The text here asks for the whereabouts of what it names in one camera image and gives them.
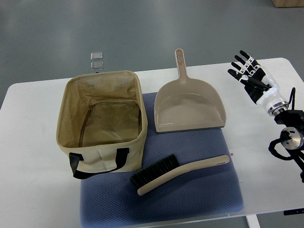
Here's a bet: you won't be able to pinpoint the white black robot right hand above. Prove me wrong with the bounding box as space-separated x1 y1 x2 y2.
228 50 289 116

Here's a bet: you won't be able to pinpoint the blue textured cushion mat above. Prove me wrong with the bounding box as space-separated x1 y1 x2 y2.
80 93 244 228

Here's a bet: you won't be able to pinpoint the yellow fabric storage bag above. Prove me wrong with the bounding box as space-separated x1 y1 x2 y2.
56 71 148 180

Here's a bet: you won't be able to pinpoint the wooden box corner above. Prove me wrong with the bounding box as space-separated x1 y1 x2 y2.
272 0 304 8

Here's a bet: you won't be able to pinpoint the white table leg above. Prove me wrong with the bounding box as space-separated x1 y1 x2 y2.
246 214 261 228

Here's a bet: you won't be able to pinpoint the black table control panel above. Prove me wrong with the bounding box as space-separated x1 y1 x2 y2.
283 209 304 216

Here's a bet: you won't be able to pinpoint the upper clear floor plate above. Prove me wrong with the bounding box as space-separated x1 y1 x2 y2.
90 52 103 60

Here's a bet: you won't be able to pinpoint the beige plastic dustpan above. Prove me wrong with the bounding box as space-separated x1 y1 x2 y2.
154 49 227 133

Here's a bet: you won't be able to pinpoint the beige hand broom black bristles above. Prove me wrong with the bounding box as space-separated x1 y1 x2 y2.
130 154 230 196

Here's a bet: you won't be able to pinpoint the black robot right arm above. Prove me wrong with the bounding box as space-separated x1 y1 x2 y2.
268 88 304 181

